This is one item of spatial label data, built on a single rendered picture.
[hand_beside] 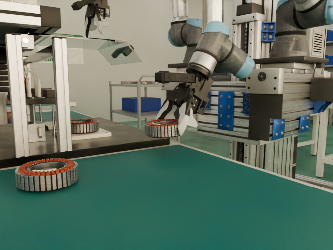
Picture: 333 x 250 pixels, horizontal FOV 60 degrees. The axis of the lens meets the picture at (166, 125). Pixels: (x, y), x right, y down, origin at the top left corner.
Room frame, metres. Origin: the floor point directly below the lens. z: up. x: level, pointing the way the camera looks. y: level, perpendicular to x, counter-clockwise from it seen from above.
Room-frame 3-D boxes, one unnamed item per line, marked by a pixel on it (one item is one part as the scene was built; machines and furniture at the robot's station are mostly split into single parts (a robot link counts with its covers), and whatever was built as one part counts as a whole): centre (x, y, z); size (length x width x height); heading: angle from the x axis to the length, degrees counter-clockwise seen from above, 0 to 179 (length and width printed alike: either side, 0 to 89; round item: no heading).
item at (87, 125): (0.94, 0.28, 0.80); 0.11 x 0.11 x 0.04
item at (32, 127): (0.86, 0.40, 0.80); 0.08 x 0.05 x 0.06; 33
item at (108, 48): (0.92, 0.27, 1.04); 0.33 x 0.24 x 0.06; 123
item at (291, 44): (1.19, -0.49, 1.09); 0.15 x 0.15 x 0.10
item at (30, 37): (0.75, 0.36, 1.05); 0.06 x 0.04 x 0.04; 33
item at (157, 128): (0.79, 0.00, 0.82); 0.11 x 0.11 x 0.04
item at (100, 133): (0.94, 0.28, 0.78); 0.15 x 0.15 x 0.01; 33
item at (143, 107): (3.84, 0.30, 0.51); 1.01 x 0.60 x 1.01; 33
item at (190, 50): (1.56, -0.16, 1.09); 0.15 x 0.15 x 0.10
